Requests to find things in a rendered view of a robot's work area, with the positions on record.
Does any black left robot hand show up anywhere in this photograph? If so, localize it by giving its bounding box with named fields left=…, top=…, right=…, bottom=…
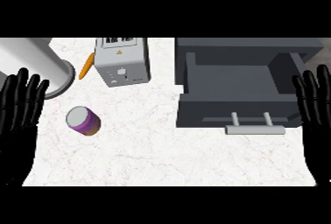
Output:
left=0, top=67, right=51, bottom=187

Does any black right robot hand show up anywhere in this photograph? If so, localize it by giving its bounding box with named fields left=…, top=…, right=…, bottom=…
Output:
left=291, top=64, right=331, bottom=187

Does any purple can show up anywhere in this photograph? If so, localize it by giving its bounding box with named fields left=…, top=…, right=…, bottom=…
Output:
left=65, top=106, right=102, bottom=137

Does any dark grey drawer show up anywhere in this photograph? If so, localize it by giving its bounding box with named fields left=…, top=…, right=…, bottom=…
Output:
left=175, top=52, right=308, bottom=129

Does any white cylindrical appliance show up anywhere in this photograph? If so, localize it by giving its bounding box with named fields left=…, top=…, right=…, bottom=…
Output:
left=0, top=38, right=79, bottom=101

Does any orange carrot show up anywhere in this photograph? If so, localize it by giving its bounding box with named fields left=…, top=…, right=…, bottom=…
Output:
left=77, top=52, right=96, bottom=81

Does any dark grey cabinet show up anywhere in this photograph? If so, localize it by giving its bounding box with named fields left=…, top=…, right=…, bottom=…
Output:
left=173, top=38, right=327, bottom=95

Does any grey toaster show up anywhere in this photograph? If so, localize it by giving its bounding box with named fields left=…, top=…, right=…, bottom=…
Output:
left=93, top=38, right=153, bottom=88

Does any pale grey drawer handle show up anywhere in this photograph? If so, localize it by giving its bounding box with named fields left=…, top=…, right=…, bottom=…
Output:
left=225, top=111, right=287, bottom=136

